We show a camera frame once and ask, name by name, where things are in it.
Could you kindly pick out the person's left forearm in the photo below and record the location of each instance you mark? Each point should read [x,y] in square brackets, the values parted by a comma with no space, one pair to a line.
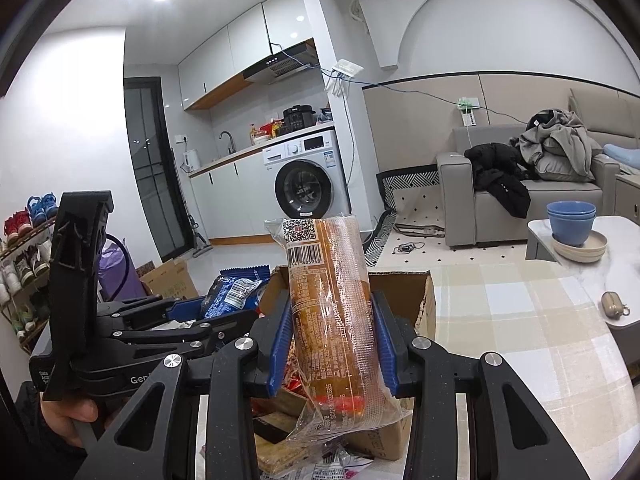
[35,460]

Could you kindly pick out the white dotted floor mat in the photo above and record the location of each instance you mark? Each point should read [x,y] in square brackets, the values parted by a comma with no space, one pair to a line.
[425,210]

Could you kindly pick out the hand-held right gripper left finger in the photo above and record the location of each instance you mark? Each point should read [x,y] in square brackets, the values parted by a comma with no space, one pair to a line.
[282,345]

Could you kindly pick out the white kitchen cabinets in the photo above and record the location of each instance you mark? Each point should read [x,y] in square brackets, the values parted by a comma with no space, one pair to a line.
[235,195]
[225,60]

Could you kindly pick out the person's left hand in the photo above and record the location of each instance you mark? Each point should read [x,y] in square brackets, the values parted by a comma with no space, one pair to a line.
[65,415]

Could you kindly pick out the long clear biscuit stick packet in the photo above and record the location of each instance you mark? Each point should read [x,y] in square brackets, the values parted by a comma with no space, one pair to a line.
[330,310]

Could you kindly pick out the blue bowl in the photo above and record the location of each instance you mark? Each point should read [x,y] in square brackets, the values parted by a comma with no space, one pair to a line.
[571,207]
[571,232]

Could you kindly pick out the small brown cardboard box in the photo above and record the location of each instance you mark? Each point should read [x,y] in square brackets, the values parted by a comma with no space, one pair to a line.
[170,282]

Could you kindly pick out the white floor mop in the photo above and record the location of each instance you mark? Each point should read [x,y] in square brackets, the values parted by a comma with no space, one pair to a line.
[202,247]

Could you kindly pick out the beige plate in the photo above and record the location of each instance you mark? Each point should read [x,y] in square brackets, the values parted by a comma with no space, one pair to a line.
[595,251]

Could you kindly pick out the black glass door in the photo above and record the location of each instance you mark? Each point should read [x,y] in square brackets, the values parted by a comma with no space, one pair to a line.
[150,185]

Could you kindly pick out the black kitchen faucet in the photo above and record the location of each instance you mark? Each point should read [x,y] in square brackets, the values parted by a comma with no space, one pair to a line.
[232,145]

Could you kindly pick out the white lower kitchen cabinets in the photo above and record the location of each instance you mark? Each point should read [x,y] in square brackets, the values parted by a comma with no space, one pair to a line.
[235,195]

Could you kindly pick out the black and white patterned rug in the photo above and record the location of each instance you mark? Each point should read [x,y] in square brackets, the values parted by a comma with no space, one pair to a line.
[410,177]

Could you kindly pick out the white electric kettle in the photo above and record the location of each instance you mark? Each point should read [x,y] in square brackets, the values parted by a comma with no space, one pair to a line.
[191,162]

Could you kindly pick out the pile of grey clothes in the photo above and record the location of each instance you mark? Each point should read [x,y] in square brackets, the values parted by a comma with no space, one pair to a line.
[565,150]

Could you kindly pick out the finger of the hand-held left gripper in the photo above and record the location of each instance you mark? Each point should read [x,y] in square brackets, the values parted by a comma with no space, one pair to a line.
[200,335]
[150,307]

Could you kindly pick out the white router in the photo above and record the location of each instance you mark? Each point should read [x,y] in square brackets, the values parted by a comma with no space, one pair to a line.
[350,67]

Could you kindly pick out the white wall power strip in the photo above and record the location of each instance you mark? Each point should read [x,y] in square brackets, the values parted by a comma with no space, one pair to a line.
[470,117]

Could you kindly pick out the floor power strip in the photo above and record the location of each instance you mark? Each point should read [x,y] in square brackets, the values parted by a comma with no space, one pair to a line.
[430,231]

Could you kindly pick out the shoe rack with shoes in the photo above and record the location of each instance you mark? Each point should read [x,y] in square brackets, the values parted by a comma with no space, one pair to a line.
[17,222]

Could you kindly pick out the red packets on counter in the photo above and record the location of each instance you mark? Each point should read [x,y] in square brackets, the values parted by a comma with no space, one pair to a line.
[272,129]

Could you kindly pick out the purple plastic bag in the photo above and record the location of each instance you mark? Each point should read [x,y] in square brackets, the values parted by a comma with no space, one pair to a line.
[120,280]

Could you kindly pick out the white upper kitchen cabinets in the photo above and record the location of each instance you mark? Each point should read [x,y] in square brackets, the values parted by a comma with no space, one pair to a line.
[225,60]

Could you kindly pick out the yellow bottle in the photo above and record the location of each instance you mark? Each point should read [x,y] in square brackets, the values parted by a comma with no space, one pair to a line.
[253,135]

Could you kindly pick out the black range hood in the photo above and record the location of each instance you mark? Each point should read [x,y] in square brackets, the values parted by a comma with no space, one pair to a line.
[280,65]

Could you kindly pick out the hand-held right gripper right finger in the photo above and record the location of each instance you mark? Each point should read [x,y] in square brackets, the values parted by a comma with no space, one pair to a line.
[385,350]

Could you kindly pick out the white washing machine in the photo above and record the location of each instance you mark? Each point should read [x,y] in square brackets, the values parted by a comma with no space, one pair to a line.
[305,195]

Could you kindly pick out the black pressure cooker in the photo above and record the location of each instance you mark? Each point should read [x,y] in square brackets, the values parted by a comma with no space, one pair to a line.
[299,119]

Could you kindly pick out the large brown cardboard box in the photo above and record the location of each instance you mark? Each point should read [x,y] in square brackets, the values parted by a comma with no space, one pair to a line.
[380,442]

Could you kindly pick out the black jacket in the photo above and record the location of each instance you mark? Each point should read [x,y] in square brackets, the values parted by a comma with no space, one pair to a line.
[500,180]

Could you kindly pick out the blue snack packet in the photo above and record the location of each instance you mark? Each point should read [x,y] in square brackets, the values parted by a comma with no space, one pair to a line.
[235,292]

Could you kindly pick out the white marble coffee table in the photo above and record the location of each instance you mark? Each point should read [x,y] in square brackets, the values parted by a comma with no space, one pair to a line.
[575,280]

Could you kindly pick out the brown snack box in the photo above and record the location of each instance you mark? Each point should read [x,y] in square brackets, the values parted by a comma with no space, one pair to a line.
[272,422]

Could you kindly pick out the light blue pillow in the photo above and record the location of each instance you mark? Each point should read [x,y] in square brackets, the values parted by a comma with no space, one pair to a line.
[622,152]

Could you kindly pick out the beige sofa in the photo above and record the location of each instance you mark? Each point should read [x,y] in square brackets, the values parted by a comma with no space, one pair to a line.
[500,225]

